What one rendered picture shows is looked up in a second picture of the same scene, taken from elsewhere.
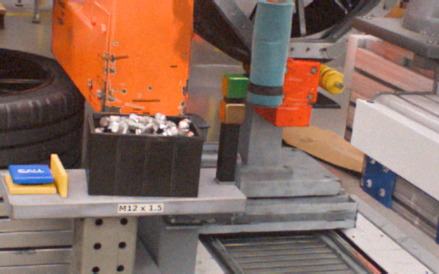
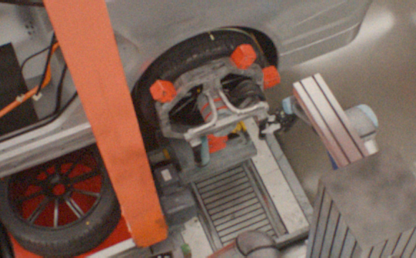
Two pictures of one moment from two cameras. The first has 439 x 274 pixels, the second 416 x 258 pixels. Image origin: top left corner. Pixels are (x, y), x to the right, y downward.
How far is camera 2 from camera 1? 2.97 m
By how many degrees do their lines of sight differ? 44
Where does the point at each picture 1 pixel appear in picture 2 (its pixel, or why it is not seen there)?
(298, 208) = (228, 162)
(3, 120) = (94, 231)
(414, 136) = not seen: outside the picture
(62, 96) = (112, 201)
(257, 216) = (208, 170)
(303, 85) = (220, 139)
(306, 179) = (230, 147)
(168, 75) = (159, 233)
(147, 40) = (147, 231)
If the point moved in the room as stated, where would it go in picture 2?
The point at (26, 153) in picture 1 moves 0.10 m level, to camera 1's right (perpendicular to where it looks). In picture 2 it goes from (105, 228) to (124, 228)
